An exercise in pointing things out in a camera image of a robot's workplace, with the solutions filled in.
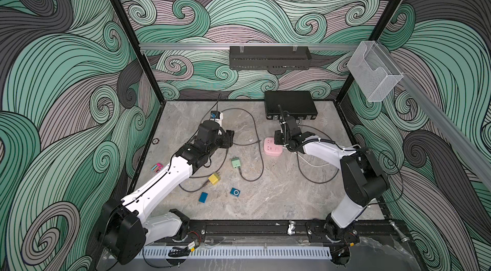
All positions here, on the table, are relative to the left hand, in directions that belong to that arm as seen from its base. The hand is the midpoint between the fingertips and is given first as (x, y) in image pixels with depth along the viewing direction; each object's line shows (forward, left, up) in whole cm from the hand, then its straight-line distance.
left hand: (227, 129), depth 79 cm
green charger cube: (-5, -3, -21) cm, 22 cm away
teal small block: (-21, +11, -21) cm, 32 cm away
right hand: (+7, -23, -14) cm, 28 cm away
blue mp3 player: (-19, -3, -21) cm, 29 cm away
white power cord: (-5, -42, -21) cm, 47 cm away
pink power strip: (+2, -21, -19) cm, 29 cm away
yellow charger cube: (-13, +6, -20) cm, 25 cm away
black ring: (+10, +42, -23) cm, 49 cm away
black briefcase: (+33, -42, -19) cm, 56 cm away
